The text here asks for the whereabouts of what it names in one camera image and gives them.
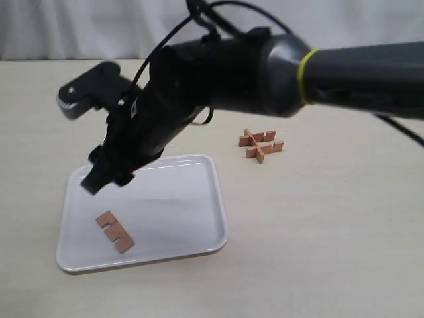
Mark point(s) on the white backdrop cloth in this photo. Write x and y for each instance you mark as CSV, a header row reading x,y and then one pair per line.
x,y
38,30

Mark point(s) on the wooden notched piece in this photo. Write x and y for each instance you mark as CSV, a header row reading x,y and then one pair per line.
x,y
252,139
115,232
265,150
252,143

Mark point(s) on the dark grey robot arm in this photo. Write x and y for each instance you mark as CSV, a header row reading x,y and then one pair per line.
x,y
261,74

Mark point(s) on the white plastic tray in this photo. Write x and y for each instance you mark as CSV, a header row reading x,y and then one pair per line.
x,y
173,208

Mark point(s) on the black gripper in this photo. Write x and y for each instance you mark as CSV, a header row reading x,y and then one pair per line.
x,y
141,121

